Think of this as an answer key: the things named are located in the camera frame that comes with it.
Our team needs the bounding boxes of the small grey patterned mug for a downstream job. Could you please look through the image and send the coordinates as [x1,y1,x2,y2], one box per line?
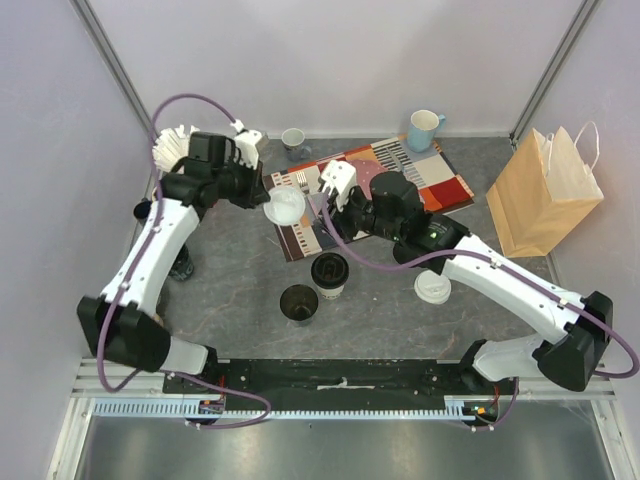
[281,128,311,162]

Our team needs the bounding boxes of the purple cable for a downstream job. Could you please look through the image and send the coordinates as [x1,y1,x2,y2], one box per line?
[95,92,273,431]
[319,199,640,434]

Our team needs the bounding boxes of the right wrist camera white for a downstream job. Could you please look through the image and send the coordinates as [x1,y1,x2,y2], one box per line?
[320,159,358,211]

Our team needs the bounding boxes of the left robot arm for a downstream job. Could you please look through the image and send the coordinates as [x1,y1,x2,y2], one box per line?
[77,130,269,393]

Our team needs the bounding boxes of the pink dotted plate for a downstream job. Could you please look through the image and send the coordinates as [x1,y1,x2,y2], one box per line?
[348,159,387,188]

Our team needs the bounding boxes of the black lid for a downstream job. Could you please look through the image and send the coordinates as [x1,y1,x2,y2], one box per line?
[311,252,350,289]

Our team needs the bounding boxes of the brown paper bag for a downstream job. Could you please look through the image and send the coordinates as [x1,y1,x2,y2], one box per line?
[486,127,604,258]

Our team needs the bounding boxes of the cable duct rail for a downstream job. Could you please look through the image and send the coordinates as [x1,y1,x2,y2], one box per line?
[92,398,477,421]

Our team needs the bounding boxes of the white lid stack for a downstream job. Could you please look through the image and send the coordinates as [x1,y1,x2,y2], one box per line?
[414,270,452,305]

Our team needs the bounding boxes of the patchwork placemat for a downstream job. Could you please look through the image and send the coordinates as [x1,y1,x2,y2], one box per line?
[264,136,474,262]

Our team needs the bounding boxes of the black plastic cup stack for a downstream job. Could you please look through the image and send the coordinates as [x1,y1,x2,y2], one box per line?
[169,245,194,282]

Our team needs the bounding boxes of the light blue mug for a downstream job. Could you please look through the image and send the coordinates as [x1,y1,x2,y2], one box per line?
[407,109,446,153]

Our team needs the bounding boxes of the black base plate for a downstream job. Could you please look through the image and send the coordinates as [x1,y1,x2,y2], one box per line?
[162,357,521,412]

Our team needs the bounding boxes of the fork pink handle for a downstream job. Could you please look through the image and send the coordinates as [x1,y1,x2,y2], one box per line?
[296,171,310,195]

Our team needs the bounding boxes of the white wrapped straws bundle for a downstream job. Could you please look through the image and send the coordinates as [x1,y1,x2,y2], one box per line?
[152,125,200,173]

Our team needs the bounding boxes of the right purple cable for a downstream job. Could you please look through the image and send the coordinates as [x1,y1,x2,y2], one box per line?
[319,199,640,434]

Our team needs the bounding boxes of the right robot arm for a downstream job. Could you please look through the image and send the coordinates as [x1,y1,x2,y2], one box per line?
[321,161,613,394]

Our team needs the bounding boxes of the dark blue mug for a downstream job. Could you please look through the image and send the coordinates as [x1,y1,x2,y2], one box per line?
[132,199,152,222]

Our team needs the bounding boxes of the white paper cup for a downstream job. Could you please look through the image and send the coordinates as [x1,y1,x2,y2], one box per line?
[316,280,345,300]

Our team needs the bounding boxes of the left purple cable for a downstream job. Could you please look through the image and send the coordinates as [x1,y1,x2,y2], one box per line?
[95,92,273,431]

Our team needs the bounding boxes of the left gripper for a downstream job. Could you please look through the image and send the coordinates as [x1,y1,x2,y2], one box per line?
[213,156,271,210]

